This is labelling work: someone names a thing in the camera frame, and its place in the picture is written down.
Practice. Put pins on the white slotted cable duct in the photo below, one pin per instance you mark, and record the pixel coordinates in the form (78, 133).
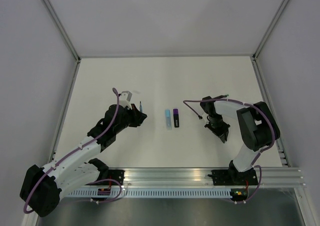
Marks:
(87, 192)

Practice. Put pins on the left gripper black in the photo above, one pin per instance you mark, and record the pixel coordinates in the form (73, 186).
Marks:
(138, 118)

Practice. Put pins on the green refill pen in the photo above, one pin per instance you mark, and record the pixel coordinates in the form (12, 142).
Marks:
(223, 96)

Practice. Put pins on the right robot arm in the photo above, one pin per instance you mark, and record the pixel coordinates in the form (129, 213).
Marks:
(258, 129)

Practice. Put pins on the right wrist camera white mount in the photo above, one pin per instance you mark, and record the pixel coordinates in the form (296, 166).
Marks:
(204, 118)

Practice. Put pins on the aluminium mounting rail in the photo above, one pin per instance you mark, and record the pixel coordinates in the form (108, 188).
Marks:
(271, 177)

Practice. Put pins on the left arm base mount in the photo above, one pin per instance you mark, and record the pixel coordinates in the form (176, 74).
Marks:
(107, 177)

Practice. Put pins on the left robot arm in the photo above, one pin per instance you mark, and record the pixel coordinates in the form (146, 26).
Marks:
(44, 187)

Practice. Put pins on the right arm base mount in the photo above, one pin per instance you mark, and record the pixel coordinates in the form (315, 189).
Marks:
(232, 177)

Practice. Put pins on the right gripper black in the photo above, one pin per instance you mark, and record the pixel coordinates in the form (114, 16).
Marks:
(222, 133)

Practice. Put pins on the light blue pen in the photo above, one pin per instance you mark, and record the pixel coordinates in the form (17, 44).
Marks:
(168, 120)

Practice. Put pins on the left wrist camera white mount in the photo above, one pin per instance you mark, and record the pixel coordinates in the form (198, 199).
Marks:
(125, 99)

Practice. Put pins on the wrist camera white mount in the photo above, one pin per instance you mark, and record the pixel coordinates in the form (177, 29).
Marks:
(125, 99)
(204, 118)

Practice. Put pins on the black purple highlighter pen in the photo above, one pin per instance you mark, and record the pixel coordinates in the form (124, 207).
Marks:
(176, 118)

